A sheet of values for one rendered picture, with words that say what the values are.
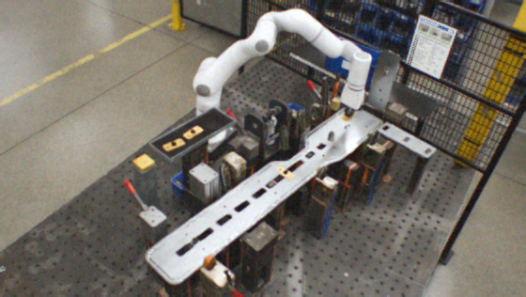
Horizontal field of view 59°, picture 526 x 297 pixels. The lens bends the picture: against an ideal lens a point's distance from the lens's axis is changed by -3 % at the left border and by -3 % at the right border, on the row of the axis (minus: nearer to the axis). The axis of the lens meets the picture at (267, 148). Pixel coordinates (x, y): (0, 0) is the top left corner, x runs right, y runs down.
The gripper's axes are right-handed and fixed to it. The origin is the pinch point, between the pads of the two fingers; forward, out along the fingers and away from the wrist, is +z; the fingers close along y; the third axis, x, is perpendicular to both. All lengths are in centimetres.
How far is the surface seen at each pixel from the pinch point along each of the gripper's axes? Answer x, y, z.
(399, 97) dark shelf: 41.0, 7.0, 6.7
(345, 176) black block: -21.9, 16.5, 16.6
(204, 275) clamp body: -109, 16, 5
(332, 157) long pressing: -22.9, 8.1, 9.7
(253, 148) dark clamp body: -51, -16, 3
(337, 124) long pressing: -0.7, -4.4, 9.7
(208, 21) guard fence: 133, -244, 88
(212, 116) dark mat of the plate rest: -56, -36, -6
